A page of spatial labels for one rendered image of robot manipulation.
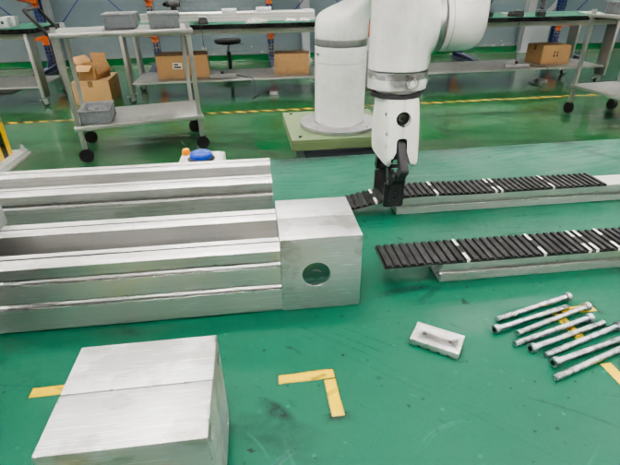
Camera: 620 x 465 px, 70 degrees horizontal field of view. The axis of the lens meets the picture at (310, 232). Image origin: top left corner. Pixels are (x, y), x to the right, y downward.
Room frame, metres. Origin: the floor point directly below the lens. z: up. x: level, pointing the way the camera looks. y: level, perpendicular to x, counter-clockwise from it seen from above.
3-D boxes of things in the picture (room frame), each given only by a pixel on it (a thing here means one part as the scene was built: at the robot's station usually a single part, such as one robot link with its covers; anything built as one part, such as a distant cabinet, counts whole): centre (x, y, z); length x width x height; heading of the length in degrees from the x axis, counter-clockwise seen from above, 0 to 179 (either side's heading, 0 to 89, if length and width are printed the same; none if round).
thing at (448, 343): (0.35, -0.13, 0.78); 0.05 x 0.03 x 0.01; 61
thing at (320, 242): (0.47, -0.01, 0.83); 0.12 x 0.09 x 0.10; 6
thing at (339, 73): (1.09, -0.08, 0.90); 0.19 x 0.19 x 0.18
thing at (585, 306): (0.38, -0.27, 0.78); 0.11 x 0.01 x 0.01; 113
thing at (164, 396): (0.22, 0.12, 0.83); 0.11 x 0.10 x 0.10; 7
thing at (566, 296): (0.40, -0.26, 0.78); 0.11 x 0.01 x 0.01; 111
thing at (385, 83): (0.66, -0.13, 0.99); 0.09 x 0.08 x 0.03; 6
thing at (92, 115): (3.45, 1.35, 0.50); 1.03 x 0.55 x 1.01; 110
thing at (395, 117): (0.66, -0.13, 0.93); 0.10 x 0.07 x 0.11; 6
